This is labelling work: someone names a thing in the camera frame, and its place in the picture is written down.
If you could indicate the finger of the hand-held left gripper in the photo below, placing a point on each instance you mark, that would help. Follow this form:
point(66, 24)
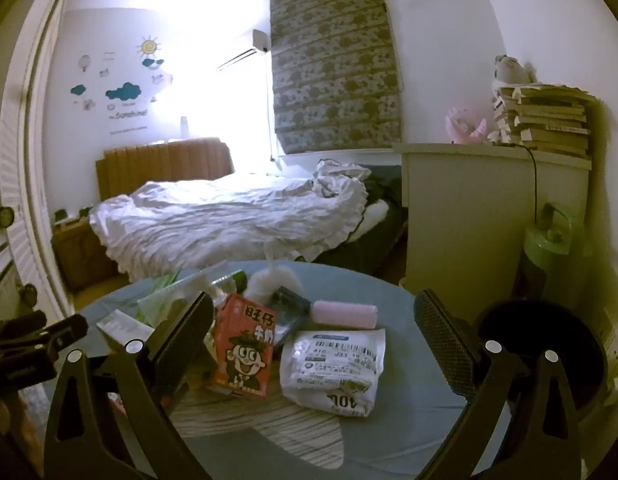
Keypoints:
point(19, 327)
point(59, 335)

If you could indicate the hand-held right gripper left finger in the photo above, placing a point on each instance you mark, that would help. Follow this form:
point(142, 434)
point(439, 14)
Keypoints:
point(184, 340)

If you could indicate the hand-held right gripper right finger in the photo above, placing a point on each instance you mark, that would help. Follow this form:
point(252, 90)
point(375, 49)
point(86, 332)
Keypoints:
point(446, 345)

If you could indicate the pink roll packet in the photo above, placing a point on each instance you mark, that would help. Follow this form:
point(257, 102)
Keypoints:
point(345, 315)

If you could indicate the black trash bin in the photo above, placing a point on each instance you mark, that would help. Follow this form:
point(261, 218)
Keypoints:
point(554, 325)

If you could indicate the red milk carton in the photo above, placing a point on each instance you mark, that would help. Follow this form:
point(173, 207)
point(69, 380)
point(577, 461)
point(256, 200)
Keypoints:
point(241, 355)

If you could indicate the brown nightstand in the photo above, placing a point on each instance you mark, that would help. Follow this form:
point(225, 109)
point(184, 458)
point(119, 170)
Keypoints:
point(81, 255)

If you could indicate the white tissue wad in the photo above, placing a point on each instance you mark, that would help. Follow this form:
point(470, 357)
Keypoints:
point(274, 280)

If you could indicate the white shipping bag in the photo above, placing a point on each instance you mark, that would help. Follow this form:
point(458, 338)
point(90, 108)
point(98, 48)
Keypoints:
point(334, 365)

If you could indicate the white duvet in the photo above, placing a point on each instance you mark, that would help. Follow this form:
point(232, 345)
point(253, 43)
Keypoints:
point(214, 220)

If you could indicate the white cabinet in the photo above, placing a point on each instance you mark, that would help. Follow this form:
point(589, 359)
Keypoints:
point(464, 220)

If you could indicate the dark bed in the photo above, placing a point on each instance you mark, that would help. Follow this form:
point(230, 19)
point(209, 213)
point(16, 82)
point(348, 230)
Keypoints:
point(384, 220)

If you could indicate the white louvered door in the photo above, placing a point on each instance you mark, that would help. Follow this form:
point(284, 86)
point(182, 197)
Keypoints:
point(19, 160)

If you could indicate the white power strip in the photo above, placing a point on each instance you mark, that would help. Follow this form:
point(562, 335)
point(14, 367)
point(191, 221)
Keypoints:
point(614, 355)

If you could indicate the brown padded headboard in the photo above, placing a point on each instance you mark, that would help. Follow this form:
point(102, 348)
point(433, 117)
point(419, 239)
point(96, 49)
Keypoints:
point(164, 165)

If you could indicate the pink toy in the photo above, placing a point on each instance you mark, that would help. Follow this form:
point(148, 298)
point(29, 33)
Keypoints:
point(464, 125)

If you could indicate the stack of books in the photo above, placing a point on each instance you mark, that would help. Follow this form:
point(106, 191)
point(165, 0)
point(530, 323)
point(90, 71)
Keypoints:
point(549, 120)

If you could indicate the grey plush toy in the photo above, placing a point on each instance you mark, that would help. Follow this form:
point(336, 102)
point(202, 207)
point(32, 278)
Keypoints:
point(511, 70)

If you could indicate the white air conditioner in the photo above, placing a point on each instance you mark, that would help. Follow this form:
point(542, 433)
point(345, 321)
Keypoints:
point(249, 45)

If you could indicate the floral roller blind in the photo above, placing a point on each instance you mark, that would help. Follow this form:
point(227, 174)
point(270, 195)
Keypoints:
point(334, 60)

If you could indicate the group of wall stickers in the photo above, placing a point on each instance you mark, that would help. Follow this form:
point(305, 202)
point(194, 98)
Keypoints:
point(123, 91)

